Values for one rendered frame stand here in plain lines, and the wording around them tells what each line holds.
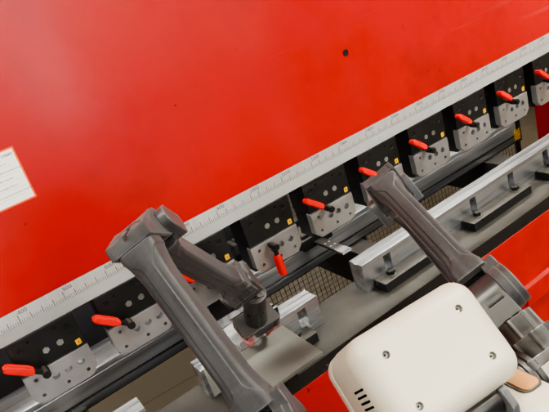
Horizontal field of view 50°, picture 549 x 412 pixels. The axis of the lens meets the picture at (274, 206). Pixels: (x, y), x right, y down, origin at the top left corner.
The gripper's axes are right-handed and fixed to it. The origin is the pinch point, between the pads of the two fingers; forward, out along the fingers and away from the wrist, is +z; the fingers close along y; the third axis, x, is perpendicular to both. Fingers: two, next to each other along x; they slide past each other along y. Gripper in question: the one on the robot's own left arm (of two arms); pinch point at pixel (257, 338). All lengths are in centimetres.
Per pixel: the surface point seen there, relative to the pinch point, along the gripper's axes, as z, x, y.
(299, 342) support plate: -2.9, 8.7, -6.6
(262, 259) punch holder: -10.4, -12.9, -11.3
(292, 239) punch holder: -10.6, -13.3, -21.6
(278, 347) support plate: -1.6, 6.1, -2.2
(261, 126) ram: -39, -29, -23
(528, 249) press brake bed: 24, 15, -100
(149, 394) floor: 161, -90, 15
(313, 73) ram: -44, -32, -43
